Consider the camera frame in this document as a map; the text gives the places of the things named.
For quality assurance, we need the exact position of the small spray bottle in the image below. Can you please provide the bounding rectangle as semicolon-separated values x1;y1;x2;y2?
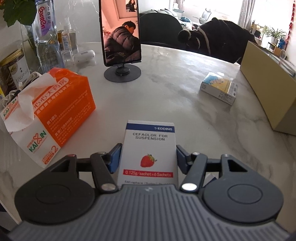
61;18;78;56

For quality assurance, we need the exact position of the glass jar gold lid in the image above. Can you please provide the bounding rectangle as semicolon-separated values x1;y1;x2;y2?
1;48;30;96

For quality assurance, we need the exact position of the large tan cardboard box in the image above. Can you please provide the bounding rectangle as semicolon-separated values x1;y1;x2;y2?
240;42;295;135

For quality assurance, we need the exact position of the orange tissue pack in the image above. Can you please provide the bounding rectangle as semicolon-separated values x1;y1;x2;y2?
1;68;96;168

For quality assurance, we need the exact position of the black fluffy coat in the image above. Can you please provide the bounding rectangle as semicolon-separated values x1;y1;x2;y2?
178;18;256;64

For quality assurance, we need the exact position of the small white red medicine box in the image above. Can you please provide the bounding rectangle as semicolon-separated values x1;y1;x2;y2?
117;120;178;187

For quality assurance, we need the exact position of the clear water bottle vase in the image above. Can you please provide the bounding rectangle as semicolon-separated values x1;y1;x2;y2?
32;1;64;73

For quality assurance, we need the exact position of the black dining chair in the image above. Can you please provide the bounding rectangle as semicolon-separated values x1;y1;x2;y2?
139;13;186;50

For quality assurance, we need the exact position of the smartphone on stand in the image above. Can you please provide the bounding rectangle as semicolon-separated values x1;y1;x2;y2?
98;0;142;83

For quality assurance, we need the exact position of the green potted plant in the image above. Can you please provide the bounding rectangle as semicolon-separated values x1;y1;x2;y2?
263;26;287;45

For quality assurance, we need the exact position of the white earbuds case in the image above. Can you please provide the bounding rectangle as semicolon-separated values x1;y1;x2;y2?
73;50;95;63

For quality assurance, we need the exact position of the yellow cartoon medicine box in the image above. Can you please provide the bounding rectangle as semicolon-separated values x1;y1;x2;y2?
200;72;238;105

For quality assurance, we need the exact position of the white office chair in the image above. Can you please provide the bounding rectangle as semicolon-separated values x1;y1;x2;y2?
199;8;212;25

